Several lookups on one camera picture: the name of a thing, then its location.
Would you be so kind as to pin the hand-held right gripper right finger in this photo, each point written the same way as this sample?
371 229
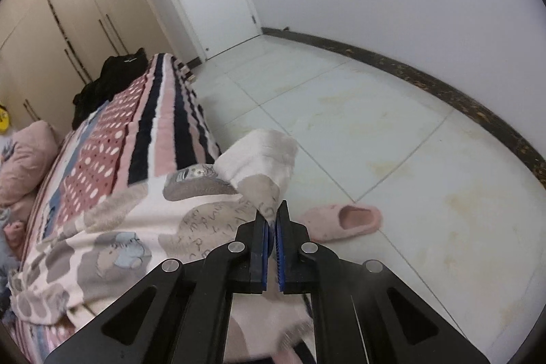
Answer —
280 261

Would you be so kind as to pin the black clothing pile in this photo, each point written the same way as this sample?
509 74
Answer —
111 76

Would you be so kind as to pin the blue denim clothes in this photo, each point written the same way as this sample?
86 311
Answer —
5 255

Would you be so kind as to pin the pink pillow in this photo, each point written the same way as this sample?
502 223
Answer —
25 159

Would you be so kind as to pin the striped pink blanket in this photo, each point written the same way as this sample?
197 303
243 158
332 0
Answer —
102 142

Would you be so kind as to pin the beige wooden wardrobe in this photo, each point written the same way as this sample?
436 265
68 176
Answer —
64 6

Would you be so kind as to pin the cream bear print pants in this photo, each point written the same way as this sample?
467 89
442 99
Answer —
140 214

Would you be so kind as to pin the yellow bag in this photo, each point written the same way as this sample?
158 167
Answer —
3 119

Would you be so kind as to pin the pink slipper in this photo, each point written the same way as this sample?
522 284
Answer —
341 222

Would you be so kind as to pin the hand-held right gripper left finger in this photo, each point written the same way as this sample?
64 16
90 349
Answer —
265 261

